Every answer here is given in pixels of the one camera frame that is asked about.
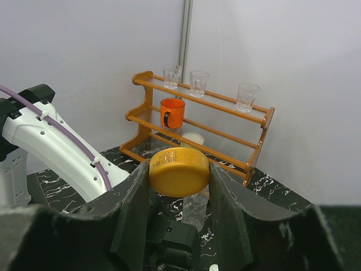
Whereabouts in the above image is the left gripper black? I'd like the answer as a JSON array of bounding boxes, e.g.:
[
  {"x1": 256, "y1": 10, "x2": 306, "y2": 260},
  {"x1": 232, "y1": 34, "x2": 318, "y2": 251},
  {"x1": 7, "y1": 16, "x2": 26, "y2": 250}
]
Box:
[{"x1": 143, "y1": 191, "x2": 201, "y2": 270}]

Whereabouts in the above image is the middle clear glass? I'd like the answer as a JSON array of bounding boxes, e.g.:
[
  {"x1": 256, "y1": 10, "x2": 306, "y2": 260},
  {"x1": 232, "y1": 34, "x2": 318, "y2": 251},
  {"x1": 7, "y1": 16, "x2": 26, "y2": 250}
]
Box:
[{"x1": 190, "y1": 71, "x2": 209, "y2": 98}]

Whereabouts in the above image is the corner aluminium post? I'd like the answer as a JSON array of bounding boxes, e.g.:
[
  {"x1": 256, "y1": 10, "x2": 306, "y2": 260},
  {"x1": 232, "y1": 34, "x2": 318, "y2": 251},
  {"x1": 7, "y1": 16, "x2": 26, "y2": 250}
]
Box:
[{"x1": 178, "y1": 0, "x2": 193, "y2": 81}]

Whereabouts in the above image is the orange mug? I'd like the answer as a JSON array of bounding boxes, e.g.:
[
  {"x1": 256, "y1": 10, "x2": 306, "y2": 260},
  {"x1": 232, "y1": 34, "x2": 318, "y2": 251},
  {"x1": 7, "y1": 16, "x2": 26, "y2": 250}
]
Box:
[{"x1": 160, "y1": 98, "x2": 185, "y2": 129}]

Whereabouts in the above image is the orange wooden shelf rack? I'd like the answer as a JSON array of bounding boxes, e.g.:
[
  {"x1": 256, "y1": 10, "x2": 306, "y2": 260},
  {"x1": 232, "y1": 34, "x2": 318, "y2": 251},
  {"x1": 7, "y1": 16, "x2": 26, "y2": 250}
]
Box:
[{"x1": 120, "y1": 71, "x2": 275, "y2": 186}]

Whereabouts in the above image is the orange bottle cap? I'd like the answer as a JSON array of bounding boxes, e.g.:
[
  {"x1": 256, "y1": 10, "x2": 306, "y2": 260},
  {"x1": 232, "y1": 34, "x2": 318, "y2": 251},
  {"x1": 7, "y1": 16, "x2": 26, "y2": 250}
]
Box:
[{"x1": 149, "y1": 147, "x2": 210, "y2": 197}]

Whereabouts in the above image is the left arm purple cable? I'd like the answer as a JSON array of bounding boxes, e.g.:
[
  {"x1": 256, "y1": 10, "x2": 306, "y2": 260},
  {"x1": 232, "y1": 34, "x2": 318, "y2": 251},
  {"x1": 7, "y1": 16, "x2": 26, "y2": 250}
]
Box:
[{"x1": 0, "y1": 84, "x2": 113, "y2": 190}]

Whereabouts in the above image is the clear plastic bottle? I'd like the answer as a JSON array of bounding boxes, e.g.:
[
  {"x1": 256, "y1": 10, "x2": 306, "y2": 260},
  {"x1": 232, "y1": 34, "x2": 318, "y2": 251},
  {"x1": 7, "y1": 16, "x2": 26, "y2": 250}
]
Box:
[{"x1": 182, "y1": 193, "x2": 209, "y2": 232}]

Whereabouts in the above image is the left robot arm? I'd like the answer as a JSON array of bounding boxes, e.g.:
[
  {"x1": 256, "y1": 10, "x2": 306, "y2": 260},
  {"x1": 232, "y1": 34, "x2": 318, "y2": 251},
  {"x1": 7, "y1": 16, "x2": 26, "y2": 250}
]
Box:
[{"x1": 1, "y1": 84, "x2": 200, "y2": 270}]

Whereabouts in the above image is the right clear glass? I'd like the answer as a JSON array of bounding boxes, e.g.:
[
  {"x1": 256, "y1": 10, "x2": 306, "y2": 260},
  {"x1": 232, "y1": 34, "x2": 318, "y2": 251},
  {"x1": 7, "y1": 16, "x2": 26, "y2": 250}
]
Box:
[{"x1": 236, "y1": 83, "x2": 260, "y2": 113}]

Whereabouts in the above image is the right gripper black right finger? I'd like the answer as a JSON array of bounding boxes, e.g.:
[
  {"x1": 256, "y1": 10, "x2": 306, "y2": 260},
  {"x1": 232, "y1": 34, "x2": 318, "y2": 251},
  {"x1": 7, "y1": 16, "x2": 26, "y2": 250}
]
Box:
[{"x1": 209, "y1": 163, "x2": 360, "y2": 270}]

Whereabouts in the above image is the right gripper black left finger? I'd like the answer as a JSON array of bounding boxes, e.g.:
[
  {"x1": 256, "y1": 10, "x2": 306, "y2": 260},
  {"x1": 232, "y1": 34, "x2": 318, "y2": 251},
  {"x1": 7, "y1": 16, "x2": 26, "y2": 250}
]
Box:
[{"x1": 1, "y1": 162, "x2": 149, "y2": 270}]

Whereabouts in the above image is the left clear glass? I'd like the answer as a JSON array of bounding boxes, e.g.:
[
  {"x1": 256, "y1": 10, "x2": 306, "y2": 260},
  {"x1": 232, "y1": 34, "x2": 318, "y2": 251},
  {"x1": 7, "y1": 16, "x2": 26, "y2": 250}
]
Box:
[{"x1": 163, "y1": 64, "x2": 182, "y2": 90}]

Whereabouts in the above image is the small white bottle cap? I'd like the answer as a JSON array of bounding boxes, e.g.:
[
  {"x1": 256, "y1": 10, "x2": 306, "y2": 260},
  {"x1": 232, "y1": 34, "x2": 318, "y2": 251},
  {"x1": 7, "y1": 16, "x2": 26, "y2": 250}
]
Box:
[{"x1": 209, "y1": 264, "x2": 219, "y2": 271}]

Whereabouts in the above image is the clear glass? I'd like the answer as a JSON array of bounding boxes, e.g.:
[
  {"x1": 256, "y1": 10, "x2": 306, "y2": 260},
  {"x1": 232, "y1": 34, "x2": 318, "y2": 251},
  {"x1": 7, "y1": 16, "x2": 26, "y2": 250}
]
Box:
[
  {"x1": 163, "y1": 64, "x2": 182, "y2": 90},
  {"x1": 190, "y1": 71, "x2": 209, "y2": 98},
  {"x1": 236, "y1": 83, "x2": 260, "y2": 113}
]

